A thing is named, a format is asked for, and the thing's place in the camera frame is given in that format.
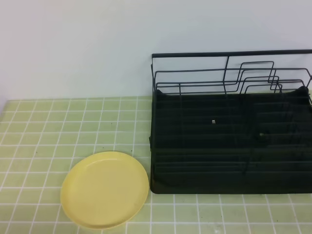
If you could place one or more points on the yellow round plate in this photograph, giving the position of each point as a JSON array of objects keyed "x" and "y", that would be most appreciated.
[{"x": 104, "y": 190}]

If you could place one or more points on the black drip tray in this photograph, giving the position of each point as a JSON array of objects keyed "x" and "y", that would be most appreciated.
[{"x": 231, "y": 144}]

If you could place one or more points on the black wire dish rack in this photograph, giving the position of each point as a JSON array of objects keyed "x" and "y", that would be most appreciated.
[{"x": 225, "y": 73}]

